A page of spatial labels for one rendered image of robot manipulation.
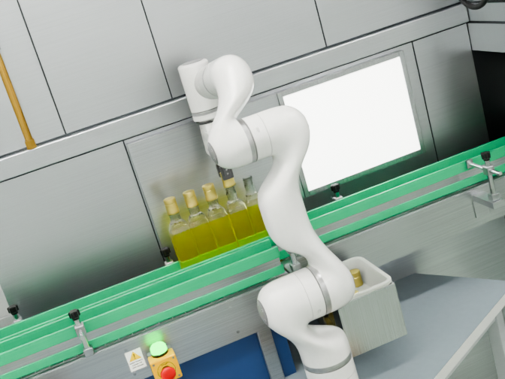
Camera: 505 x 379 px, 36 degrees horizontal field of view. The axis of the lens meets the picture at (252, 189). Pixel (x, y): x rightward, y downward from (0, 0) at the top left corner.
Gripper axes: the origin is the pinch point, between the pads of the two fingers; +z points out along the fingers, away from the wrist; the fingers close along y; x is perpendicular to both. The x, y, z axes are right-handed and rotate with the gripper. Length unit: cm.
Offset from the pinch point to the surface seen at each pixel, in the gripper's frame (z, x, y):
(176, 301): 26.6, -25.2, 11.7
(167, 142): -10.0, -11.0, -13.8
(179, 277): 23.2, -21.7, 4.6
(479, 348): 98, 73, -17
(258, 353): 50, -8, 12
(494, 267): 70, 85, -17
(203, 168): 1.0, -3.4, -13.7
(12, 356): 24, -69, 12
